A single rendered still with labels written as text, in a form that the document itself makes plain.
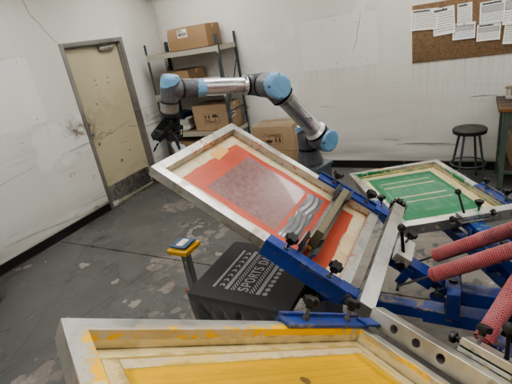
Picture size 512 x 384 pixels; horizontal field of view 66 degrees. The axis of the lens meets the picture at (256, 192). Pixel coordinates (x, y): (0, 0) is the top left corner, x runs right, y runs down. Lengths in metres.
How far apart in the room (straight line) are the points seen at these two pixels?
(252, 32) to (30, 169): 3.23
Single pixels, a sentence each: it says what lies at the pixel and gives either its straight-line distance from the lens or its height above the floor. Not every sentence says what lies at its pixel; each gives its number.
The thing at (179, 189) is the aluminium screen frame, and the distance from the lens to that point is 1.38.
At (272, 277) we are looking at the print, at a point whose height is 0.95.
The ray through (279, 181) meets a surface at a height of 1.34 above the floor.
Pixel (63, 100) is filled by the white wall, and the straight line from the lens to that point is 5.26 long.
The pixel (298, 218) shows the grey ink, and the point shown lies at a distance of 1.51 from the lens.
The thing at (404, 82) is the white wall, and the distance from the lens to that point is 5.18.
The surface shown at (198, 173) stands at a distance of 1.52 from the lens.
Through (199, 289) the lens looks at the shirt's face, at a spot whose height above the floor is 0.95.
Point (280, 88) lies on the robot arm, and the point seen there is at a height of 1.68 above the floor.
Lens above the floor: 1.94
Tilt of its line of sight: 22 degrees down
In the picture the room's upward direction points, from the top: 9 degrees counter-clockwise
